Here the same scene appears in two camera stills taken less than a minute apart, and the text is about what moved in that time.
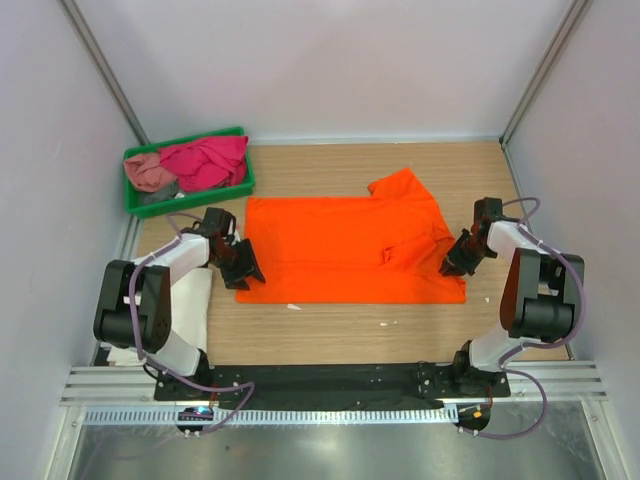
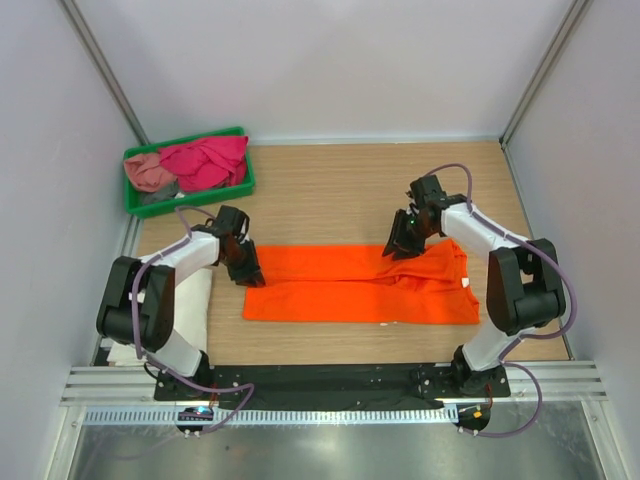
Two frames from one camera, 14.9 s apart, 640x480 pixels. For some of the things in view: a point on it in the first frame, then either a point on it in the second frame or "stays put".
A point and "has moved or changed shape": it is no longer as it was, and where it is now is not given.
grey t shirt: [152, 197] stays put
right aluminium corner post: [566, 23] stays put
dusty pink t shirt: [146, 173] stays put
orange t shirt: [386, 248] has moved or changed shape
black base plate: [327, 383] stays put
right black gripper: [452, 256] -> [408, 249]
